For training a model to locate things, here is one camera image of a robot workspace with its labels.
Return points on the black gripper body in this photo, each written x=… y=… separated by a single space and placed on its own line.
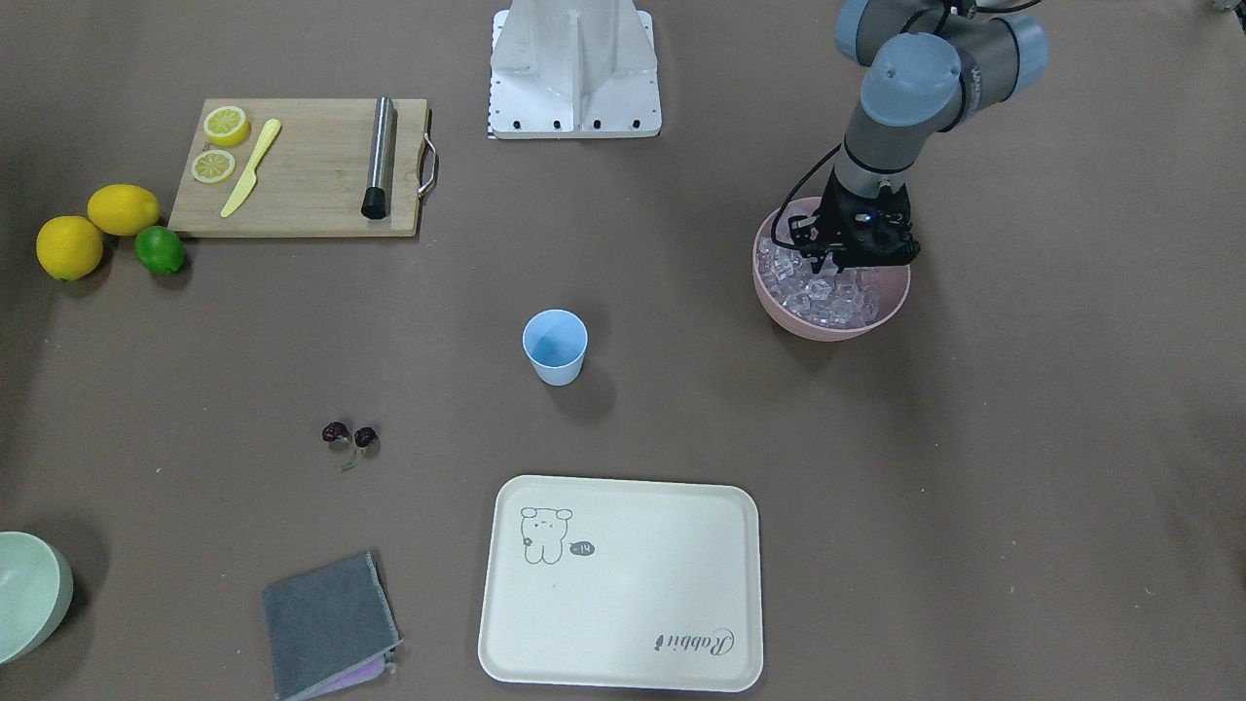
x=838 y=216

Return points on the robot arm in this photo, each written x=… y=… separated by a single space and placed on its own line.
x=930 y=67

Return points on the pile of clear ice cubes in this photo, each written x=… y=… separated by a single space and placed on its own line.
x=844 y=300

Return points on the light blue cup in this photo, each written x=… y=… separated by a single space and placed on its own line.
x=555 y=342

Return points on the pink bowl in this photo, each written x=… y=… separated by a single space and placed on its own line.
x=895 y=283

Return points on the cream rabbit tray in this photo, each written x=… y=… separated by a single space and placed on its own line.
x=623 y=583

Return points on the steel muddler black tip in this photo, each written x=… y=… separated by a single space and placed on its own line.
x=375 y=201

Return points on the wooden cutting board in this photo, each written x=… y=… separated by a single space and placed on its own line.
x=312 y=180

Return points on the yellow plastic knife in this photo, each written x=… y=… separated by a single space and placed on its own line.
x=249 y=176

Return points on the lemon half lower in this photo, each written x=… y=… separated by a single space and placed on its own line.
x=226 y=126

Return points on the lemon half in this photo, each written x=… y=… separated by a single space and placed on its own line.
x=226 y=126
x=213 y=166

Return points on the lemon half upper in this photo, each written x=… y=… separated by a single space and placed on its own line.
x=213 y=166

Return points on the grey folded cloth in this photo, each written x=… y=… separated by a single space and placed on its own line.
x=329 y=629

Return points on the green lime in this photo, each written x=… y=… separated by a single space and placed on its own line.
x=160 y=250

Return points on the yellow lemon lower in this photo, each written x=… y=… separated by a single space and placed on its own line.
x=123 y=210

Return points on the yellow lemon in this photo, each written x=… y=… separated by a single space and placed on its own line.
x=123 y=210
x=69 y=247

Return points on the yellow lemon upper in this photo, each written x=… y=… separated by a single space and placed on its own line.
x=69 y=247

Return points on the mint green bowl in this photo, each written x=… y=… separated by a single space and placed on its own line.
x=36 y=588

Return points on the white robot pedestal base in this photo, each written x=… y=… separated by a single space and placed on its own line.
x=573 y=70

